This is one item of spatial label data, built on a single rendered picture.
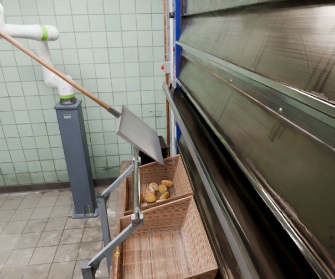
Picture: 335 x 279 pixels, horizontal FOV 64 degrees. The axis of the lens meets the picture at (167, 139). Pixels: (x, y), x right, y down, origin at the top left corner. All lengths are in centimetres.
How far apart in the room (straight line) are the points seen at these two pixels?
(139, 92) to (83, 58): 67
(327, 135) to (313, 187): 11
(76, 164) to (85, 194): 35
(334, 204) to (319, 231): 6
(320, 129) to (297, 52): 16
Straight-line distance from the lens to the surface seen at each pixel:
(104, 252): 118
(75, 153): 267
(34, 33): 234
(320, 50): 57
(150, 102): 302
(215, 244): 127
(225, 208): 66
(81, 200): 294
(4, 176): 371
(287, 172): 67
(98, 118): 310
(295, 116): 63
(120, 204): 213
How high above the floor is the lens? 185
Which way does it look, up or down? 24 degrees down
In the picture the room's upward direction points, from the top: 1 degrees counter-clockwise
